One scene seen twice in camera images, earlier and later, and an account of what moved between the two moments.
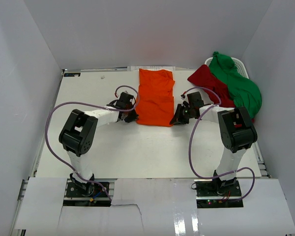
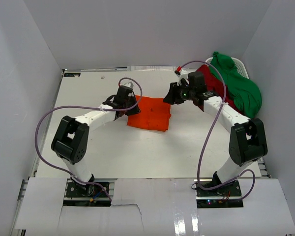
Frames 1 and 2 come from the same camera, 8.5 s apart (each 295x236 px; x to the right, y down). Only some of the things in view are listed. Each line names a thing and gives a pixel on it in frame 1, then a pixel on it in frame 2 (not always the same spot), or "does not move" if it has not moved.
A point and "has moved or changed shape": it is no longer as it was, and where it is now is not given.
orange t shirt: x=155 y=102 has moved or changed shape
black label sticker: x=72 y=74 does not move
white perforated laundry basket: x=238 y=64 does not move
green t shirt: x=246 y=93 does not move
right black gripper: x=178 y=119 to x=172 y=97
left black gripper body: x=131 y=116 to x=132 y=102
